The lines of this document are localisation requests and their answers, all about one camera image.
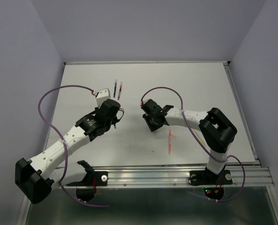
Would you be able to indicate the orange pen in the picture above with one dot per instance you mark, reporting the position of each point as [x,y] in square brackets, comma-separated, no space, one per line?
[170,142]

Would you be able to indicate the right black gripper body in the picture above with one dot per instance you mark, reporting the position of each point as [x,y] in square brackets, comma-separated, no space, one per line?
[152,125]

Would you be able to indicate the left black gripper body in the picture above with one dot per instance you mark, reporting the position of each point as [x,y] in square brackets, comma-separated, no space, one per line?
[113,121]

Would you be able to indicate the purple pen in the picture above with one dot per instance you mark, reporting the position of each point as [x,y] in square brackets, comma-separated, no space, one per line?
[115,88]

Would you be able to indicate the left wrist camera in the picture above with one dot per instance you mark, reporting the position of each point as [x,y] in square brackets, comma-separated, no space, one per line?
[102,95]

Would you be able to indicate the yellow pen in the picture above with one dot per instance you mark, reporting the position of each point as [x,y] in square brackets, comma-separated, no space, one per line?
[201,139]

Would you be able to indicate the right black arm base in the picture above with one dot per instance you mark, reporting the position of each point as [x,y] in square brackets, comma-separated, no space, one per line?
[213,183]

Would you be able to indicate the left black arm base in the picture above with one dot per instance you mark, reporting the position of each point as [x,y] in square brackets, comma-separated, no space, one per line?
[86,179]

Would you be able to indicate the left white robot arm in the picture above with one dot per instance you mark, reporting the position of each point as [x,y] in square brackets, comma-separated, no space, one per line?
[37,177]

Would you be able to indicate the aluminium mounting rail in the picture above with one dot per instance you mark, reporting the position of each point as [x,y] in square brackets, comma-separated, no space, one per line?
[176,176]

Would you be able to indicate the red pink pen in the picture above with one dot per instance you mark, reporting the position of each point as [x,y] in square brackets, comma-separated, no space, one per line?
[120,89]

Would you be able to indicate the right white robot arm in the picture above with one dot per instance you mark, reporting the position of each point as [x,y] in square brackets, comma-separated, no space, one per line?
[217,130]

